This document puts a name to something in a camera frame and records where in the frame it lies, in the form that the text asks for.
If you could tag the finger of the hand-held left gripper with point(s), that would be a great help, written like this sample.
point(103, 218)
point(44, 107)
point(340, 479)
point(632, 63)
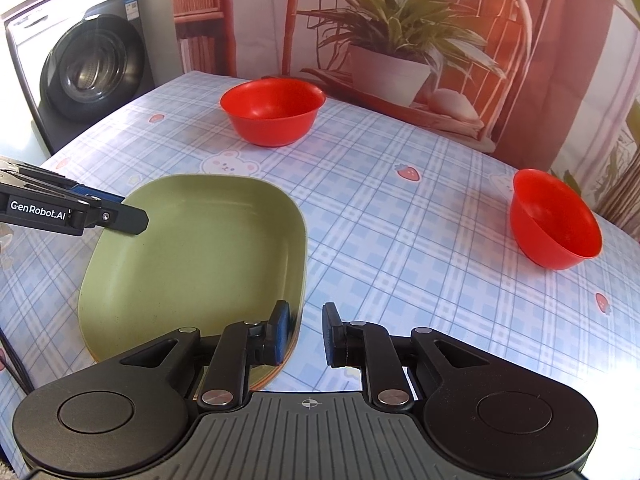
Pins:
point(122, 219)
point(50, 176)

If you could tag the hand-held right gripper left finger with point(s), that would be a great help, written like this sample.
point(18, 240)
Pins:
point(283, 332)

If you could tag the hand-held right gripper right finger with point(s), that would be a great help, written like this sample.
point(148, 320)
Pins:
point(330, 332)

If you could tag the green rectangular plate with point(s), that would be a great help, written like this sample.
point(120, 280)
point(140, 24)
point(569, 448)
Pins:
point(190, 260)

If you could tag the grey front-load washing machine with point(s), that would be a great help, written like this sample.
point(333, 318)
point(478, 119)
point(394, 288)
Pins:
point(95, 70)

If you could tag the red plastic bowl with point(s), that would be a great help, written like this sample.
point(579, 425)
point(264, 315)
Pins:
point(272, 120)
point(550, 230)

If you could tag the printed plant backdrop cloth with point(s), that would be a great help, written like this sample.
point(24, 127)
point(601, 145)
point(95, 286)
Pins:
point(575, 35)

